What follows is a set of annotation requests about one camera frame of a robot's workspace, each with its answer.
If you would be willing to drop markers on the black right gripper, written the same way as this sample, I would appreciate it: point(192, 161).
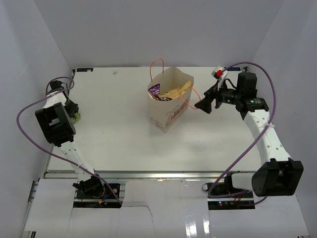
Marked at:
point(205, 104)

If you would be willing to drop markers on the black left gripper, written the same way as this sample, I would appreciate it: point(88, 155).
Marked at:
point(75, 108)

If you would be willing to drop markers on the green snack packet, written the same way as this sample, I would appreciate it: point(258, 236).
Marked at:
point(76, 117)

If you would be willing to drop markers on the large brown chips bag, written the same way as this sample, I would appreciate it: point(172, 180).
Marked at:
point(178, 91)

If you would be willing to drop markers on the cream paper bag orange handles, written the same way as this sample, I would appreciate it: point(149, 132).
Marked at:
point(164, 114)

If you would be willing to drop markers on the brown chocolate bar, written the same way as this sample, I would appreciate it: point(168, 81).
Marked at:
point(154, 91)

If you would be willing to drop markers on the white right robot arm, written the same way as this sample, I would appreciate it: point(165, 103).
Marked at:
point(279, 174)

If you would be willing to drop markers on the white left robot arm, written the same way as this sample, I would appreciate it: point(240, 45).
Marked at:
point(56, 122)

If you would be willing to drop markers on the right blue table label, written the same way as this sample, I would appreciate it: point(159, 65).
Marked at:
point(234, 69)

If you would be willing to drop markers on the blue table label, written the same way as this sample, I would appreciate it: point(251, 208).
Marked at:
point(84, 69)
point(234, 69)

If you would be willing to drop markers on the left blue table label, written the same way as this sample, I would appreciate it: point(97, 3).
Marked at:
point(84, 69)

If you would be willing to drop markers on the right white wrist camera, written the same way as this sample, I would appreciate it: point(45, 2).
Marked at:
point(220, 75)

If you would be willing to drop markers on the aluminium table edge rail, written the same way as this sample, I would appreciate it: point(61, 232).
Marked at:
point(59, 174)

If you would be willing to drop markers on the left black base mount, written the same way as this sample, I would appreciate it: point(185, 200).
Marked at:
point(101, 198)

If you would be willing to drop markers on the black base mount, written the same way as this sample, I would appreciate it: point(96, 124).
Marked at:
point(232, 202)
point(101, 198)

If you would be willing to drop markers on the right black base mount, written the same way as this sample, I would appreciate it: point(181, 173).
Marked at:
point(232, 202)

